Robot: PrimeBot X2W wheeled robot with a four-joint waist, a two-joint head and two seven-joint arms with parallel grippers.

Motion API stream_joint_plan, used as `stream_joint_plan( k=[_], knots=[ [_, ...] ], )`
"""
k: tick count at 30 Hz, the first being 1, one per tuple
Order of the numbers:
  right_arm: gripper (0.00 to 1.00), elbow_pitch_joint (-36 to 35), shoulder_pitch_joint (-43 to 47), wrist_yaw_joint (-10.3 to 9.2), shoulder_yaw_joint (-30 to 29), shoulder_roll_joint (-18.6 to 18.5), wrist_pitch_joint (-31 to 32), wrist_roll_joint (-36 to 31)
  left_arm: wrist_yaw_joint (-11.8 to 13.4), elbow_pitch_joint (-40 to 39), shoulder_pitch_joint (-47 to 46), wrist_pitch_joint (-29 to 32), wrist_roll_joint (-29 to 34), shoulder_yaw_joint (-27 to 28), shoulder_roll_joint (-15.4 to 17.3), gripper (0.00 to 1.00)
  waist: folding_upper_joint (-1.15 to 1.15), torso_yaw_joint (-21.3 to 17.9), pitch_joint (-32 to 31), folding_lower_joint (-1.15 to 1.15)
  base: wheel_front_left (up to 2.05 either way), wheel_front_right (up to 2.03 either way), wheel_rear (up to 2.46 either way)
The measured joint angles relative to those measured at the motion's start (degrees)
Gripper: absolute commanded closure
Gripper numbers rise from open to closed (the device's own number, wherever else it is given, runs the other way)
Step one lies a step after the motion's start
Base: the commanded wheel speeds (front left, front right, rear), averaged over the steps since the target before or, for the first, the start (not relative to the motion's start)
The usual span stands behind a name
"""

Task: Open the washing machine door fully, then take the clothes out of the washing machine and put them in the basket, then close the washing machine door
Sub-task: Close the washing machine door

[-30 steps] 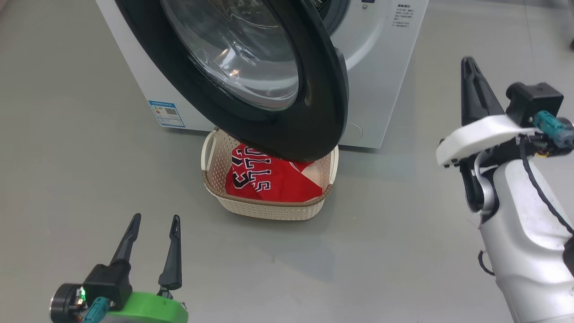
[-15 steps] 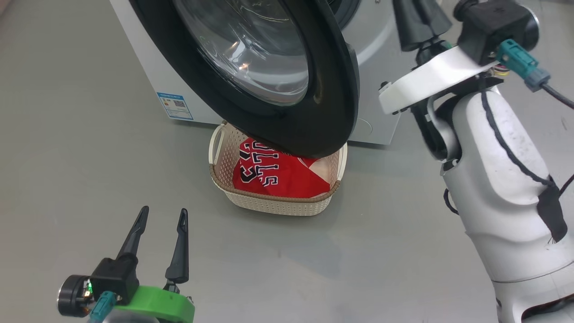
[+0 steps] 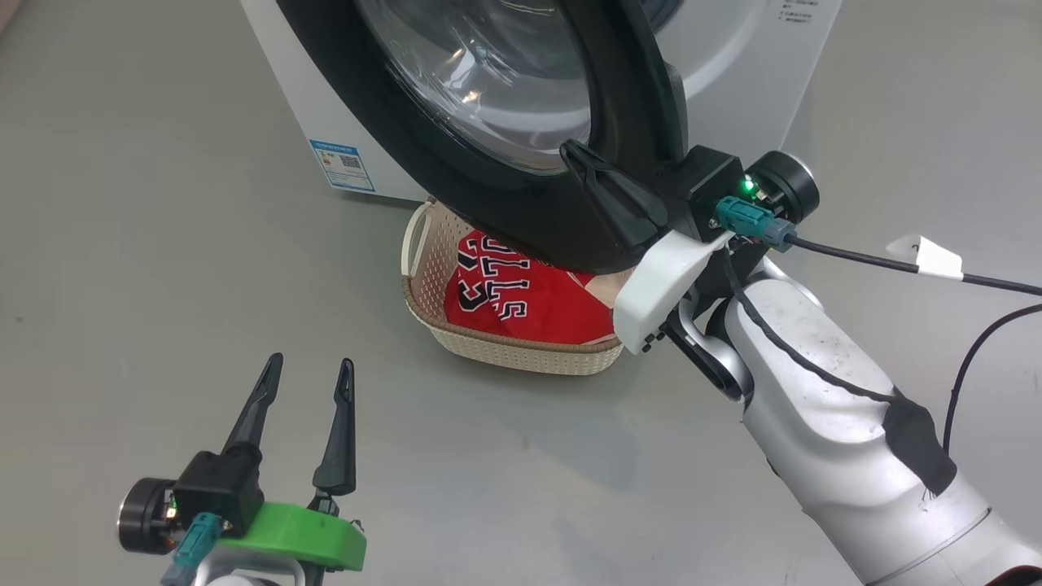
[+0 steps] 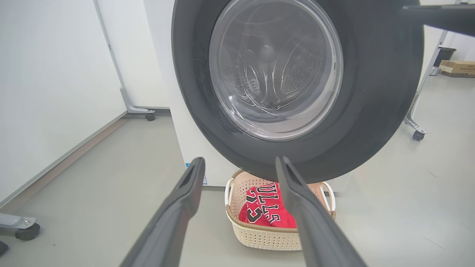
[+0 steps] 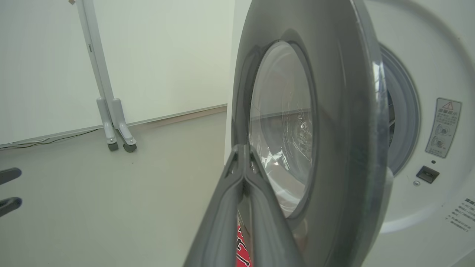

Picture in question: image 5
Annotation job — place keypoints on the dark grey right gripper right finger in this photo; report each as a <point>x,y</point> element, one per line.
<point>267,230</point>

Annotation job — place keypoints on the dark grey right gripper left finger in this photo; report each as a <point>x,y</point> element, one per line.
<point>219,222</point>

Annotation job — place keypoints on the grey warning sticker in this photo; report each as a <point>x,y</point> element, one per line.
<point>443,128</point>

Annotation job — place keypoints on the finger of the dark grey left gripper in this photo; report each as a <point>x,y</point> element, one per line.
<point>11,174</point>
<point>11,205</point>

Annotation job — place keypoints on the dark grey round glass door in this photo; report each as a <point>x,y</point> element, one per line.
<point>341,129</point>

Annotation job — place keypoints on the white partition stand leg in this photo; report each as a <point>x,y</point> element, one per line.
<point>100,74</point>

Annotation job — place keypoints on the red basketball jersey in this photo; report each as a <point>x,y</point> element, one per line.
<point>243,248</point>

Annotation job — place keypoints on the white washing machine body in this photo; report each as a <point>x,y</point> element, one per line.
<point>426,55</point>

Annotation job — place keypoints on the grey rubber door gasket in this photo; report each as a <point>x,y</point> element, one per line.
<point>406,111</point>

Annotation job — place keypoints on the black door latch socket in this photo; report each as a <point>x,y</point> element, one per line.
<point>427,174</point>

